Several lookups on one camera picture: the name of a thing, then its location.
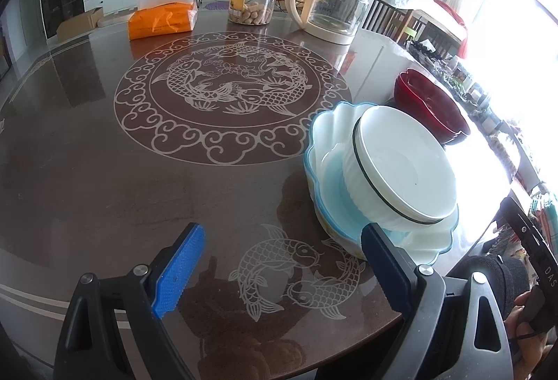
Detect white ribbed bowl black rim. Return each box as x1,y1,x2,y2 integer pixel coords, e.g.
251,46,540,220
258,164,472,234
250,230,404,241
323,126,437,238
341,105,458,231

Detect person's right hand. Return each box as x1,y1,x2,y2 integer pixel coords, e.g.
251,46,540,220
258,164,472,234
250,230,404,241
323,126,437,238
501,290,551,378

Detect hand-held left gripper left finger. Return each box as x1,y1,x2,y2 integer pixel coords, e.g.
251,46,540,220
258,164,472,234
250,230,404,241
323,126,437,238
52,222,206,380

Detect cluster of cosmetic bottles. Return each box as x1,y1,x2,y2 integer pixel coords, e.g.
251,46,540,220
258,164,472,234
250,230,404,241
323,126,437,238
445,58,489,102

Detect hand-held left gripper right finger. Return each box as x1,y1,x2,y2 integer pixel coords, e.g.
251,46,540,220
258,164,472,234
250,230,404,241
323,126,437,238
361,222,512,380

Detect black tray of items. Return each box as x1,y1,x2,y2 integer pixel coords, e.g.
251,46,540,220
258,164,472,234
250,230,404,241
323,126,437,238
407,38,447,67

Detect red cloth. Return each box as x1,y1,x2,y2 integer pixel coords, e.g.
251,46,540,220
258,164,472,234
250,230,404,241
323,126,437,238
433,0,469,58

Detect orange tissue pack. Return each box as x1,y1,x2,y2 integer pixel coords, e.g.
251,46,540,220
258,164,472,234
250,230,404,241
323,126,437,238
127,0,199,41

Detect wooden slatted bench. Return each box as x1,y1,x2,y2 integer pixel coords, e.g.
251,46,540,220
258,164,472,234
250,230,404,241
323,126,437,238
362,0,463,58

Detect glass kettle cream handle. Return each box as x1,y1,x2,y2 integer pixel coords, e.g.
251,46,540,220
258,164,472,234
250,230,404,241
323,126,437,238
285,0,376,46

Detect stack of folded towels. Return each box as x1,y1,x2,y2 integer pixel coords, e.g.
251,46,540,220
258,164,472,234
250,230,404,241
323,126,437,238
528,188,558,233

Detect red flower-shaped plate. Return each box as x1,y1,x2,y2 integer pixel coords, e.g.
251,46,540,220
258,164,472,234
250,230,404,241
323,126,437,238
396,84,469,145
394,75,472,142
394,68,472,137

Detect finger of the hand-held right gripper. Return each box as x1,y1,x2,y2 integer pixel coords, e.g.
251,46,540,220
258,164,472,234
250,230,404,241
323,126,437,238
499,196,541,250

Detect cardboard box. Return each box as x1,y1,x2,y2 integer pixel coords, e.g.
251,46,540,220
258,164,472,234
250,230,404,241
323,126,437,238
56,7,105,41

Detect blue white scalloped bowl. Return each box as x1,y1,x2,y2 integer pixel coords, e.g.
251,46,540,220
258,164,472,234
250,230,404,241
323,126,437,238
304,101,460,265

